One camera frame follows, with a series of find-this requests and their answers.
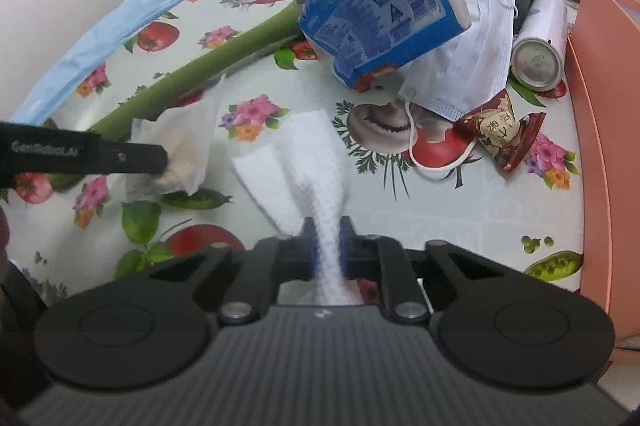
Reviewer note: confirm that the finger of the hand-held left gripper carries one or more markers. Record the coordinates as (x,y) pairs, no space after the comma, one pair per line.
(135,158)

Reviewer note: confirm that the floral printed mat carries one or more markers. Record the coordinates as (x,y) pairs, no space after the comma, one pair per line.
(450,216)

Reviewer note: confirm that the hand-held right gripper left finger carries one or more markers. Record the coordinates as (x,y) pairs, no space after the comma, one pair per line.
(310,251)

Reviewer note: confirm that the white textured tissue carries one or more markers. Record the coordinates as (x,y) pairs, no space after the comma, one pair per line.
(305,165)

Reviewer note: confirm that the white spray can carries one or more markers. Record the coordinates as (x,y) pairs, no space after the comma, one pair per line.
(542,35)

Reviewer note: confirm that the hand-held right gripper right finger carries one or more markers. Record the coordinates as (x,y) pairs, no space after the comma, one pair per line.
(346,251)

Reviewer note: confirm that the light blue bedsheet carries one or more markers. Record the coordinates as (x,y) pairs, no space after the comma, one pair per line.
(100,30)

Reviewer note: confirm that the orange cardboard box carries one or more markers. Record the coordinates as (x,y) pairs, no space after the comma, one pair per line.
(605,130)

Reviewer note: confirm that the red snack packet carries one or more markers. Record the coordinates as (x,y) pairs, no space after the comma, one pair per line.
(495,130)

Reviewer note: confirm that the blue tissue packet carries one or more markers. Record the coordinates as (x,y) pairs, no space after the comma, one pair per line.
(370,0)

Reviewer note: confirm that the white face mask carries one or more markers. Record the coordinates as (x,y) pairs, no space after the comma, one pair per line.
(465,60)

